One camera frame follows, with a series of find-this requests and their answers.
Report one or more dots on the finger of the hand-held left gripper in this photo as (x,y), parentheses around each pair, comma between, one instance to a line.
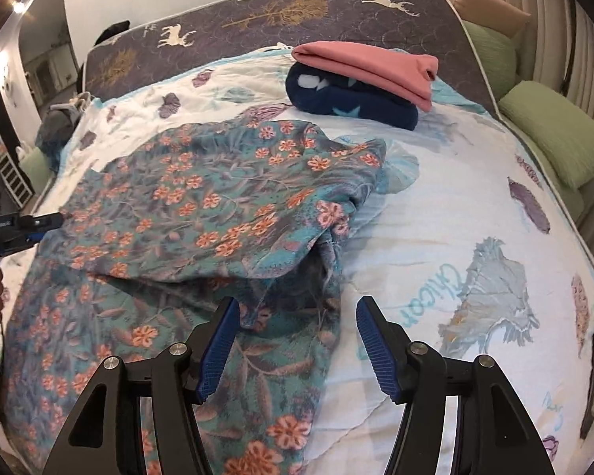
(47,221)

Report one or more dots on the grey clothes heap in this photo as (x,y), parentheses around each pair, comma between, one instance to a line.
(57,126)

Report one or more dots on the green pillow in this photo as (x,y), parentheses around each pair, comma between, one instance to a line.
(554,128)
(32,173)
(490,54)

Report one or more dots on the white slatted rack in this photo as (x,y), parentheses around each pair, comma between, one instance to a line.
(15,178)

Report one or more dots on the folded pink cloth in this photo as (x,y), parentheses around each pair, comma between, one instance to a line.
(366,67)

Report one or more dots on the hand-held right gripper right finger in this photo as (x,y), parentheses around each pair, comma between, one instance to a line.
(376,354)

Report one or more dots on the teal floral garment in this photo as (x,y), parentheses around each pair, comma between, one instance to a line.
(178,198)

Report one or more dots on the white printed quilt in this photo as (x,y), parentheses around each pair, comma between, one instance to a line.
(450,208)

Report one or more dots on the dark patterned blanket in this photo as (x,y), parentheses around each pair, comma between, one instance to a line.
(257,20)

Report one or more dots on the beige pillow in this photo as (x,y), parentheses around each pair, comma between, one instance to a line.
(485,7)

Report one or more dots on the arched mirror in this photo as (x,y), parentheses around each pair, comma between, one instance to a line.
(47,44)

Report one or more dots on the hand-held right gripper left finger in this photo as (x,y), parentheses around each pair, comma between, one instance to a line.
(218,354)

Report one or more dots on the black cloth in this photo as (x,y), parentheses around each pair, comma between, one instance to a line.
(114,32)

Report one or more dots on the white ribbed headboard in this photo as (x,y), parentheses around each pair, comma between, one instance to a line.
(554,29)

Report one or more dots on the navy star fleece cloth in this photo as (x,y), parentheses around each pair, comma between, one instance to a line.
(336,101)

